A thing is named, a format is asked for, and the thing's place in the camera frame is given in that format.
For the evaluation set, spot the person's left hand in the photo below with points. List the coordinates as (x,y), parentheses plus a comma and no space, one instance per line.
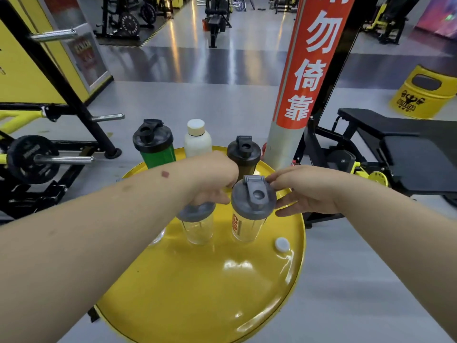
(214,175)

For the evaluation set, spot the person's right hand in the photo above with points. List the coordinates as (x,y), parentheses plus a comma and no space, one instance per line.
(314,192)

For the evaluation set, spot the dark shaker with black lid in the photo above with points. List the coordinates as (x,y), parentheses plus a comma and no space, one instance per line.
(244,157)

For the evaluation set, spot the white bottle with cream cap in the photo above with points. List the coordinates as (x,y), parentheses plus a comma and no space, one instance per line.
(197,142)

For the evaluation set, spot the clear shaker grey lid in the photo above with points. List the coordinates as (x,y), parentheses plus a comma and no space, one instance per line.
(159,239)
(253,200)
(198,225)

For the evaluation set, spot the green shaker with black lid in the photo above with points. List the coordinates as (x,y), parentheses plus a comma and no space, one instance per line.
(153,139)

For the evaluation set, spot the yellow round drum table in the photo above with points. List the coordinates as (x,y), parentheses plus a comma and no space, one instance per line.
(200,300)

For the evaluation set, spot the person's right forearm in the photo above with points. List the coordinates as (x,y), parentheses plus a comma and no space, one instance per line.
(400,242)

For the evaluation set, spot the person's left forearm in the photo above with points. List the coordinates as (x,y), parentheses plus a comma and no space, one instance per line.
(89,246)

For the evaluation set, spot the small white cap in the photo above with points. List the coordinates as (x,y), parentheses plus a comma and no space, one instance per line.
(282,245)

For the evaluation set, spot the black weight bench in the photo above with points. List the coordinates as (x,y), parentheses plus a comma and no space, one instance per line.
(410,157)

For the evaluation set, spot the grey pillar with red banner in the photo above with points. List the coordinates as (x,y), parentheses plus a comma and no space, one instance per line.
(307,67)

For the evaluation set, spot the yellow barrel seat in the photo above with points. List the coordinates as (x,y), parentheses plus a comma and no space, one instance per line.
(425,99)

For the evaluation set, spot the black bench machine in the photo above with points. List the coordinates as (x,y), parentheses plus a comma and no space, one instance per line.
(216,21)

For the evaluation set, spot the black yellow weight machine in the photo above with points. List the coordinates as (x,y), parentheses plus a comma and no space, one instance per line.
(64,89)

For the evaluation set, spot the framed red poster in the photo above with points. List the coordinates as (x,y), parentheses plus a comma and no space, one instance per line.
(87,57)

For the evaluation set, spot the black squat rack with plates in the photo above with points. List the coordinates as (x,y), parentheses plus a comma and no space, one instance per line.
(125,21)

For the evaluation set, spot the row of yellow gym machines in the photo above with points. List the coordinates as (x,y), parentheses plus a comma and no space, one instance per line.
(284,3)

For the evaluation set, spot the black weight plate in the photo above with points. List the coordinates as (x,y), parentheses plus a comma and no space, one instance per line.
(25,160)

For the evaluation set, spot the black seated gym machine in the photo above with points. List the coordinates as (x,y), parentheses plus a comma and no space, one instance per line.
(392,17)

